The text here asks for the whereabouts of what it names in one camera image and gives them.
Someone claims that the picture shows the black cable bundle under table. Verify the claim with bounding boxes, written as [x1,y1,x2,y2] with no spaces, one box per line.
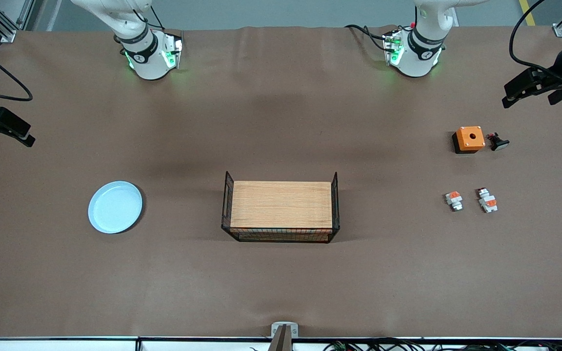
[322,338,562,351]

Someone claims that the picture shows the silver camera mount bracket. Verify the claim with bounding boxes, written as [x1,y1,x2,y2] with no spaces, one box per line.
[267,322,300,351]

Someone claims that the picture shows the black left arm base cables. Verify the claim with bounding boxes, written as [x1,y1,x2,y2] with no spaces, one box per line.
[344,24,395,52]

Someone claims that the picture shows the light blue round plate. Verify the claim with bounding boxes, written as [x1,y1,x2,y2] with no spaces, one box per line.
[88,181,143,234]

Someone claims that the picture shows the wire basket with wooden board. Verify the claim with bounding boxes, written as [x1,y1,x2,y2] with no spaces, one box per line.
[221,171,341,244]

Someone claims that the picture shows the white table edge rail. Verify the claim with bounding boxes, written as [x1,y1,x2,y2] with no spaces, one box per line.
[0,336,562,351]

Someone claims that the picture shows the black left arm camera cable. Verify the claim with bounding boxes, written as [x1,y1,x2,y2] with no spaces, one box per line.
[508,0,562,75]

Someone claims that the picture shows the large white orange switch module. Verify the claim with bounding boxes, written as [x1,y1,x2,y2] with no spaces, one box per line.
[475,187,499,213]

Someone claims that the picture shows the brown table cover sheet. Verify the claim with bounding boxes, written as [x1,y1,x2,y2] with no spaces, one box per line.
[0,24,562,340]

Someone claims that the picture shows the black pushbutton with white cap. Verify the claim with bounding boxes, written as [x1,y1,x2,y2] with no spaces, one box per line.
[486,132,510,152]

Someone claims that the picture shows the orange button enclosure box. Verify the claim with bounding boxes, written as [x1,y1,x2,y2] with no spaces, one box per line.
[452,126,485,155]

